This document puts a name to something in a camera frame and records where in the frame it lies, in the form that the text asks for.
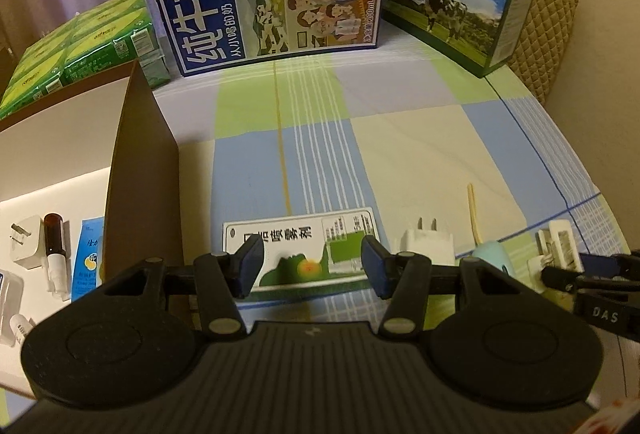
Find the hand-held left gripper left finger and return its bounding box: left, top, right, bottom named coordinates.
left=102, top=241, right=265, bottom=340

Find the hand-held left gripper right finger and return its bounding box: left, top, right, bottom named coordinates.
left=361, top=235, right=526, bottom=340

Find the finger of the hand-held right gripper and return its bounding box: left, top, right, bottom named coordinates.
left=541, top=265, right=601, bottom=297
left=580, top=251, right=640, bottom=271

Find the white plastic clip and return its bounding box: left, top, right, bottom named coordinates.
left=527, top=220, right=583, bottom=289

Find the white green spray box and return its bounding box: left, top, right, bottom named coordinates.
left=222, top=208, right=386, bottom=302

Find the large brown cardboard box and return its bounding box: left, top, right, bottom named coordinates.
left=0, top=61, right=181, bottom=395

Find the small blue medicine box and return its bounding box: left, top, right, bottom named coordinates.
left=71, top=218, right=107, bottom=303

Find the white plug charger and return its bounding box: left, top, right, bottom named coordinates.
left=395, top=216, right=457, bottom=265
left=9, top=214, right=43, bottom=271

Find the brown glass vial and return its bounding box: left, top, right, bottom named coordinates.
left=44, top=213, right=71, bottom=301

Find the beige quilted headboard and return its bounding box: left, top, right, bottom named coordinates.
left=507, top=0, right=581, bottom=104

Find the stack of green tissue packs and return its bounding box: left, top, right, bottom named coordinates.
left=0, top=0, right=168, bottom=122

